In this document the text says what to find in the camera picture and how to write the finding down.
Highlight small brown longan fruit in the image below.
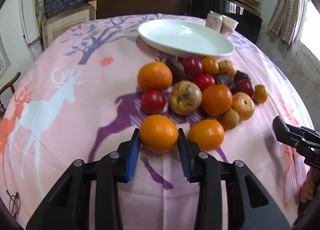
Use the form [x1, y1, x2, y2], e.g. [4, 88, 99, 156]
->
[218, 108, 240, 130]

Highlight small red tomato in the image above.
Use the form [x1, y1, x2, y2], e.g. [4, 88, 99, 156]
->
[194, 74, 215, 91]
[141, 90, 166, 114]

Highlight striped yellow pepino melon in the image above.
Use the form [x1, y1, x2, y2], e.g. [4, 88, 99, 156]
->
[169, 80, 202, 116]

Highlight orange persimmon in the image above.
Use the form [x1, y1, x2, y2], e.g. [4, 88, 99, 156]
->
[232, 92, 254, 121]

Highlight large orange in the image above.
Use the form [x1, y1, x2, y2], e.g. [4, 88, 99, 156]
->
[201, 84, 233, 116]
[137, 62, 173, 92]

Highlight dark purple passion fruit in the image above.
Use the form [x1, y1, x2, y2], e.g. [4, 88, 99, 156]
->
[165, 58, 185, 82]

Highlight large red plum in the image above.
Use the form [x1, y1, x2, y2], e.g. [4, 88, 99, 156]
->
[182, 57, 203, 81]

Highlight small yellow orange fruit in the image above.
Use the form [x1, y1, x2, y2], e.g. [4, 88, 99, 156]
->
[201, 56, 220, 76]

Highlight small striped pepino back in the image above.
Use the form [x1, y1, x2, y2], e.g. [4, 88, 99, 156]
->
[219, 60, 236, 79]

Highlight purple mangosteen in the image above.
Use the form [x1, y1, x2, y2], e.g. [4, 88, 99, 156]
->
[272, 116, 289, 142]

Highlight dark wrinkled passion fruit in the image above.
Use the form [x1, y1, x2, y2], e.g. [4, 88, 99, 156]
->
[214, 73, 235, 93]

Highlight person's right hand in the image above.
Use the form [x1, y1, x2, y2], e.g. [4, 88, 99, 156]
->
[300, 167, 319, 203]

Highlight pink deer print tablecloth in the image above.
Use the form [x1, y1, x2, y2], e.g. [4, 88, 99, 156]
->
[1, 14, 312, 227]

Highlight checkered curtain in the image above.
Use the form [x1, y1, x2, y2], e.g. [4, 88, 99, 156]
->
[268, 0, 304, 45]

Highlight white oval plate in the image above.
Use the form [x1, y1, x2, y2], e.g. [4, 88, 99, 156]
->
[138, 19, 234, 58]

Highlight eyeglasses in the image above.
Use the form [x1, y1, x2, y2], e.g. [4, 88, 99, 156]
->
[6, 190, 21, 220]

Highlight white paper cup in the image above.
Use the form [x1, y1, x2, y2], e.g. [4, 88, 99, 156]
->
[220, 15, 239, 39]

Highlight wooden chair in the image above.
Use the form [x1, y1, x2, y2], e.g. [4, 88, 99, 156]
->
[0, 71, 22, 118]

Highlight pink drink can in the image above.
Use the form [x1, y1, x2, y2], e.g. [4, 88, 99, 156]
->
[205, 11, 223, 32]

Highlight framed picture leaning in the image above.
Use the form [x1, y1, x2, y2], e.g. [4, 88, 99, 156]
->
[42, 0, 97, 50]

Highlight dark wooden cabinet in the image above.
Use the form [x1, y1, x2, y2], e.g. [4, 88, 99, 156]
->
[89, 0, 191, 19]

